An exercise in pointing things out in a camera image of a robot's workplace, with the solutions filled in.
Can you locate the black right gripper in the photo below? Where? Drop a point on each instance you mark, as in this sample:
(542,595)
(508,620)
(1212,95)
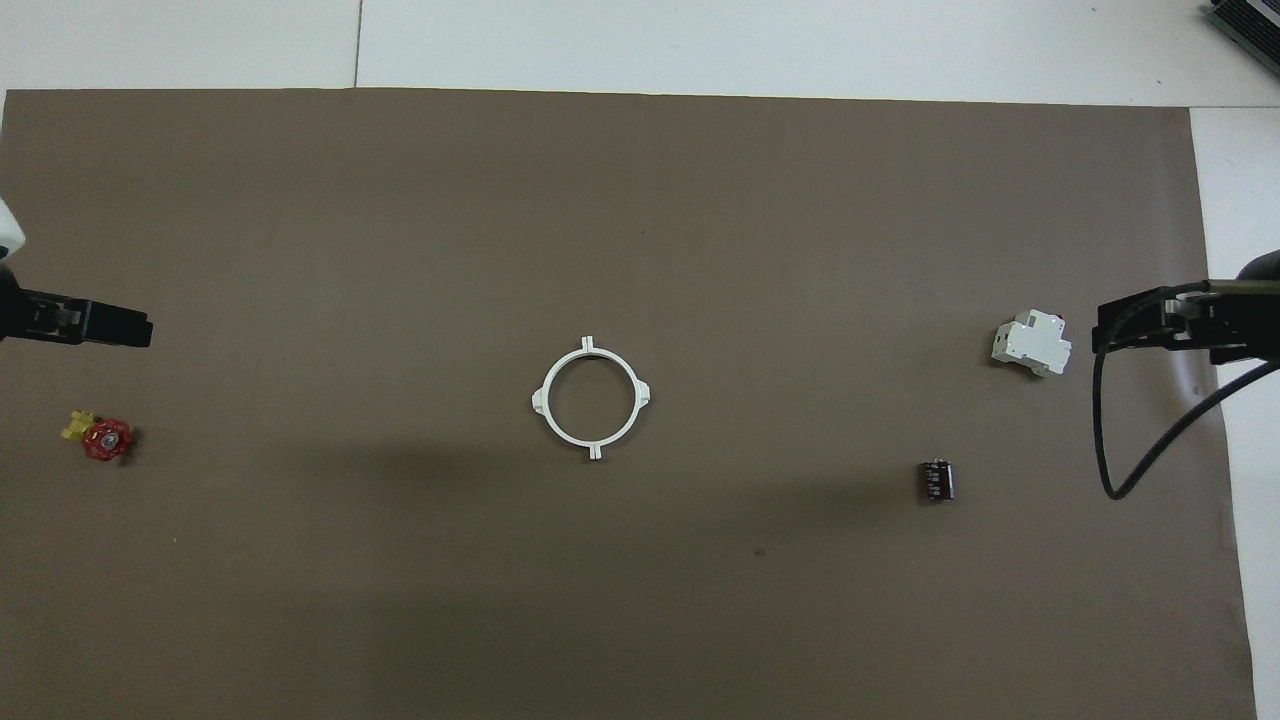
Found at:
(1250,310)

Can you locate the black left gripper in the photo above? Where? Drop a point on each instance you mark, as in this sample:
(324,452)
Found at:
(12,305)

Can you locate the red and yellow valve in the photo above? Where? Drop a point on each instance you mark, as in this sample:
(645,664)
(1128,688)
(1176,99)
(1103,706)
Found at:
(107,440)

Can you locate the white circuit breaker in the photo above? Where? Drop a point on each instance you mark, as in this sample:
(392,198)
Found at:
(1030,345)

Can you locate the black cylindrical capacitor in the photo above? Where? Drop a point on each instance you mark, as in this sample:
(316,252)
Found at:
(937,481)

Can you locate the grey ribbed device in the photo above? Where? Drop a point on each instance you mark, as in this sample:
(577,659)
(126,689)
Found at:
(1250,25)

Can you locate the brown table mat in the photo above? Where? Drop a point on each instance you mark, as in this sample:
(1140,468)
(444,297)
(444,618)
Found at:
(500,600)

